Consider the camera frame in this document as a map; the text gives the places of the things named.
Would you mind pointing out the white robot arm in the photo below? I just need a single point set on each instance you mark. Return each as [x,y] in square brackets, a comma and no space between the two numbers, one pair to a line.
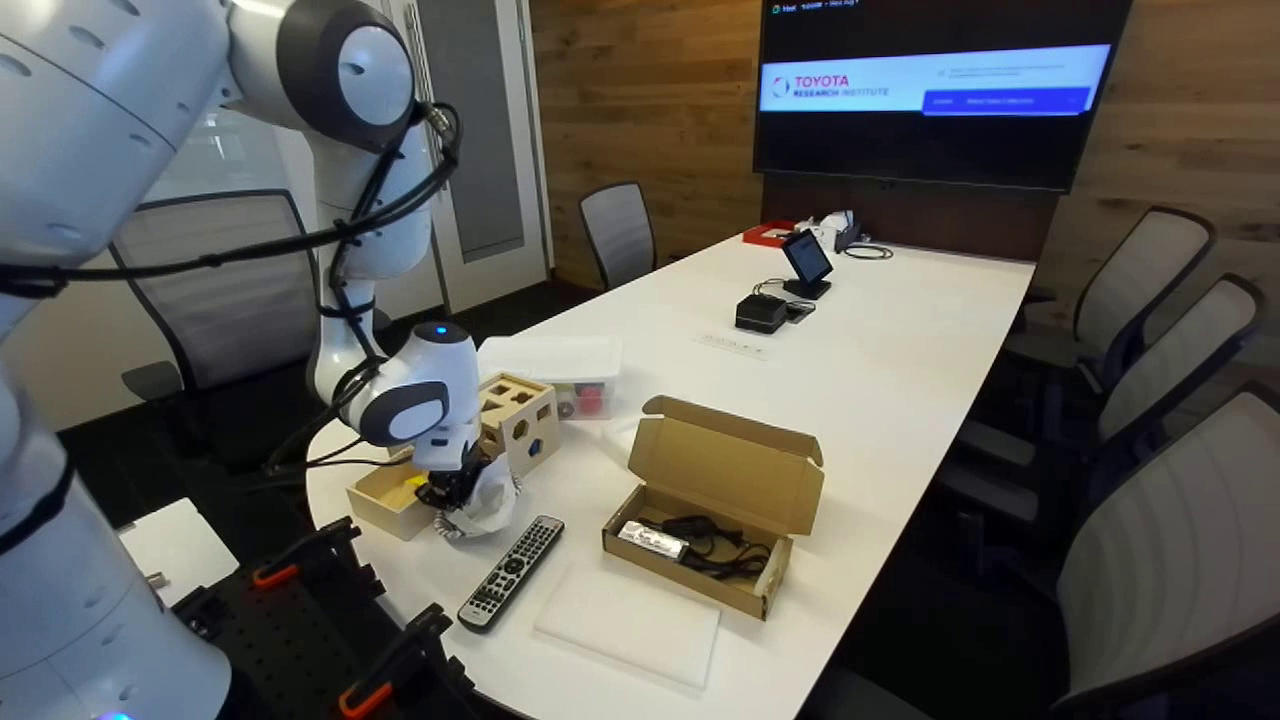
[93,134]

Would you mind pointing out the open cardboard box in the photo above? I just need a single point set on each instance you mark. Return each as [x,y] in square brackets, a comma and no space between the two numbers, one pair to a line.
[727,472]

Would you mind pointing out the white framed glass door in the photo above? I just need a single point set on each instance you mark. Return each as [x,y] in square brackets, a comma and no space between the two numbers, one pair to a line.
[484,134]

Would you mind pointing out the black tablet on stand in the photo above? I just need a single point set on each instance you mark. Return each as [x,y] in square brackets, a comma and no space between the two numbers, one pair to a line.
[807,260]

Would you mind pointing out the small red box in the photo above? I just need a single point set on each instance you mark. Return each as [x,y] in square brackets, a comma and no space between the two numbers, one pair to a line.
[767,233]

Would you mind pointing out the small white device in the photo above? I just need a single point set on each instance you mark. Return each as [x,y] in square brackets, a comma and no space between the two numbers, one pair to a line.
[835,228]

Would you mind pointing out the small black box device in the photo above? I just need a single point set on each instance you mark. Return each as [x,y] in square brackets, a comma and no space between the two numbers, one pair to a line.
[763,315]

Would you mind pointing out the open wooden tray box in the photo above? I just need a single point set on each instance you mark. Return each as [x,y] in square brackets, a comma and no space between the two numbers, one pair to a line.
[386,498]

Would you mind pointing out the small red item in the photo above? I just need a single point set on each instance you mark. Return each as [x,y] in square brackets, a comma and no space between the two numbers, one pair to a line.
[594,399]

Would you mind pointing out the clear plastic lidded container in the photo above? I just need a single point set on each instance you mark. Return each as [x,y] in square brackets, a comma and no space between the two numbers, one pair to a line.
[563,362]

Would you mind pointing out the wall mounted tv screen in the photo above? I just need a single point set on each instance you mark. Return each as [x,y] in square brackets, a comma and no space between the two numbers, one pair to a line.
[935,87]

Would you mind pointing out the grey mesh office chair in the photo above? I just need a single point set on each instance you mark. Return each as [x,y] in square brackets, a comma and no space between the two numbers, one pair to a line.
[242,300]
[1145,275]
[1181,352]
[1186,547]
[617,228]

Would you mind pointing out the black robot stand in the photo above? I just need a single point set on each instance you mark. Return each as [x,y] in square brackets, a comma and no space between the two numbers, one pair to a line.
[264,652]

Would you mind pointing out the wooden shape sorter cube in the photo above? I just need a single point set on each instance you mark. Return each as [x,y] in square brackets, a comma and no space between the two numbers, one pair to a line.
[526,420]

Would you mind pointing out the white labelled adapter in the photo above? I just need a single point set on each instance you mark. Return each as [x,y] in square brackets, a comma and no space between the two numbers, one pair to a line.
[650,537]

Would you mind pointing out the white paper pad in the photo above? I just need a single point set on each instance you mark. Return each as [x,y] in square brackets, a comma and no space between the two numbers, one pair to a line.
[183,547]

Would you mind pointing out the black remote control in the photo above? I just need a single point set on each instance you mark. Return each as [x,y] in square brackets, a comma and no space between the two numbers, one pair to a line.
[515,573]

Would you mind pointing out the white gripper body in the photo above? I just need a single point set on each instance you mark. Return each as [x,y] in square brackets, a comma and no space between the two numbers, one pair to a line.
[461,460]

